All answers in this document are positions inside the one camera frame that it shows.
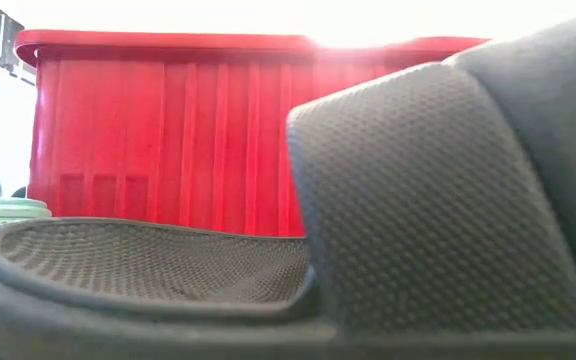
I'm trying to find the black rubber slide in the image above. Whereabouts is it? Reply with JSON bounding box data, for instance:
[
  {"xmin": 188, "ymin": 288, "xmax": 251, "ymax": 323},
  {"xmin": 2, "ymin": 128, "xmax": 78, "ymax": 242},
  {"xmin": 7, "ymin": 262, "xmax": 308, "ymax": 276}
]
[{"xmin": 0, "ymin": 7, "xmax": 576, "ymax": 360}]

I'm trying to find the red plastic bin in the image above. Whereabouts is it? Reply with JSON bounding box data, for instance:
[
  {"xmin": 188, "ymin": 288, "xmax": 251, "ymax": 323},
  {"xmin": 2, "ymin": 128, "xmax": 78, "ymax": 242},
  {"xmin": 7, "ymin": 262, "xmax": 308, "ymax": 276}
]
[{"xmin": 13, "ymin": 28, "xmax": 492, "ymax": 239}]

